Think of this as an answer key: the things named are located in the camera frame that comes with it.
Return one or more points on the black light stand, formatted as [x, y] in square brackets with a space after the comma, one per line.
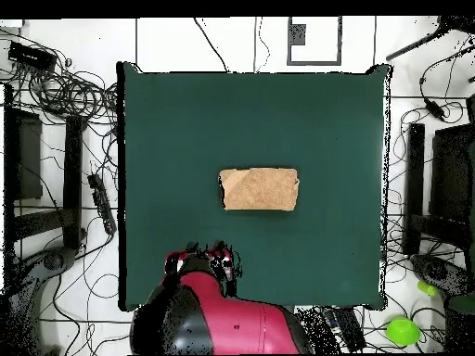
[415, 185]
[72, 178]

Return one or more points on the small green cup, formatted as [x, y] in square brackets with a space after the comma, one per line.
[426, 288]

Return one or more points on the grey floor frame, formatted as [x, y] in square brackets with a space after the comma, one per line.
[297, 35]

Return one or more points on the black power strip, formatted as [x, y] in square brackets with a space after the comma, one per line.
[102, 204]

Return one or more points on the dark green table cloth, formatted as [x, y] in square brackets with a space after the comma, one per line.
[185, 129]

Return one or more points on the bright green bowl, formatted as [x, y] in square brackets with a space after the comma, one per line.
[402, 331]

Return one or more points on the tan terry towel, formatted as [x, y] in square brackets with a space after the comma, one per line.
[259, 189]

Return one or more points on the black network switch box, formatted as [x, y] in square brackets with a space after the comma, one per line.
[31, 55]

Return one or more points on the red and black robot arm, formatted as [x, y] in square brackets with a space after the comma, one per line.
[241, 326]

